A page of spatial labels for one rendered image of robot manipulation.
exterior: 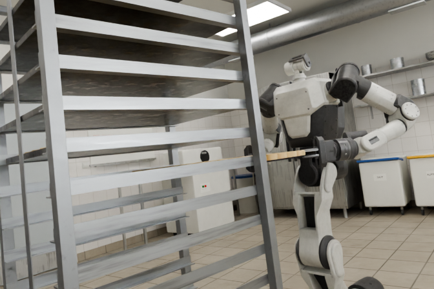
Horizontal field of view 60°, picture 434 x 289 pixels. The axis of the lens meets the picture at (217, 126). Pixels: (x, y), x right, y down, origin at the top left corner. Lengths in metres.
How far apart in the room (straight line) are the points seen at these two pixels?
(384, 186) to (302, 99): 3.94
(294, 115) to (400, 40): 4.59
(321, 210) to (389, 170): 3.81
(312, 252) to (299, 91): 0.71
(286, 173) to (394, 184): 1.48
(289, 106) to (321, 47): 4.87
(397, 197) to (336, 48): 2.51
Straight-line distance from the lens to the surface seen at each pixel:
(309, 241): 1.77
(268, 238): 1.19
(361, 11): 5.35
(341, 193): 5.47
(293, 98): 1.74
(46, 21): 0.87
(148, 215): 0.93
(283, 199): 5.87
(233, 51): 1.20
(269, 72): 6.98
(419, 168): 5.42
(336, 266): 1.77
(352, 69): 1.74
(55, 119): 0.82
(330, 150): 1.52
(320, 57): 6.57
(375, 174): 5.55
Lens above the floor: 1.08
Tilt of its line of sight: 4 degrees up
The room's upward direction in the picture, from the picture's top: 7 degrees counter-clockwise
